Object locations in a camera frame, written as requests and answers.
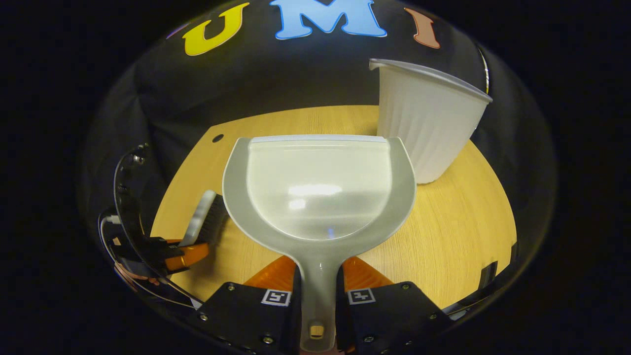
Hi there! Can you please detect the grey dustpan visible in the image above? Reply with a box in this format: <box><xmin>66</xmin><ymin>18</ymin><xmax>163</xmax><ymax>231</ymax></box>
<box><xmin>222</xmin><ymin>134</ymin><xmax>417</xmax><ymax>353</ymax></box>

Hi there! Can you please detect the white ribbed garbage bin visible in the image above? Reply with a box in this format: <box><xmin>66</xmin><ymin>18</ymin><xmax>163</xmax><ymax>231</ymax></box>
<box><xmin>369</xmin><ymin>58</ymin><xmax>493</xmax><ymax>185</ymax></box>

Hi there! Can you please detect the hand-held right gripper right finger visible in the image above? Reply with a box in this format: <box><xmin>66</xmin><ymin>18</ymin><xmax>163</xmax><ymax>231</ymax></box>
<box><xmin>335</xmin><ymin>255</ymin><xmax>454</xmax><ymax>355</ymax></box>

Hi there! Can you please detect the small grey broom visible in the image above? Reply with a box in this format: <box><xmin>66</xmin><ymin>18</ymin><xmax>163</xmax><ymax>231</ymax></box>
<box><xmin>178</xmin><ymin>190</ymin><xmax>230</xmax><ymax>248</ymax></box>

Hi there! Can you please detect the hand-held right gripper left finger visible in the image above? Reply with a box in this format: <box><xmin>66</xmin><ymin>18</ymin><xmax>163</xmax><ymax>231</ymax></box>
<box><xmin>195</xmin><ymin>255</ymin><xmax>302</xmax><ymax>355</ymax></box>

